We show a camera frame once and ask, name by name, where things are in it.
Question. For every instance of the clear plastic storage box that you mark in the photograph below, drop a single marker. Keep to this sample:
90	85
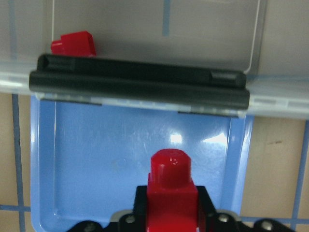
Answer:
266	39

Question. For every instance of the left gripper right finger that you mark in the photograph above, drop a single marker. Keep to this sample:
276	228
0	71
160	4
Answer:
206	211

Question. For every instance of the red block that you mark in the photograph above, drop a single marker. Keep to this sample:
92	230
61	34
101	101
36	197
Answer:
77	44
172	197

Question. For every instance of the black box latch handle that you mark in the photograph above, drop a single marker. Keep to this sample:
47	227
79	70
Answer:
109	78

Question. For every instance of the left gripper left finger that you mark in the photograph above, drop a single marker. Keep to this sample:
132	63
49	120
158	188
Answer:
140	208

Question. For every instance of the blue plastic tray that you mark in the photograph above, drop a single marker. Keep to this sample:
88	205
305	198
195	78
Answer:
87	160

